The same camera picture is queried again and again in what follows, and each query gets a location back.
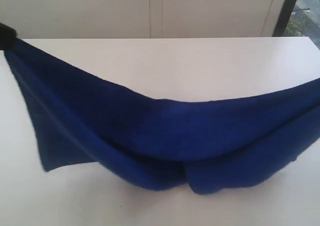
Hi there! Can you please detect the blue terry towel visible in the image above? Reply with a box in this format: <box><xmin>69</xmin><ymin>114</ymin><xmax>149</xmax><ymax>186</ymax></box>
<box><xmin>4</xmin><ymin>39</ymin><xmax>320</xmax><ymax>195</ymax></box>

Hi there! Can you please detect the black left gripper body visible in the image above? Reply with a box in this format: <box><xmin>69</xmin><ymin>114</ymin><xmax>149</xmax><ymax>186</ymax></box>
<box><xmin>0</xmin><ymin>23</ymin><xmax>17</xmax><ymax>50</ymax></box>

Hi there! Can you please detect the black window frame post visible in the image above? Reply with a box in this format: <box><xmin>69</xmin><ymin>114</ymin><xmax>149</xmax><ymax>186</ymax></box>
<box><xmin>272</xmin><ymin>0</ymin><xmax>297</xmax><ymax>37</ymax></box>

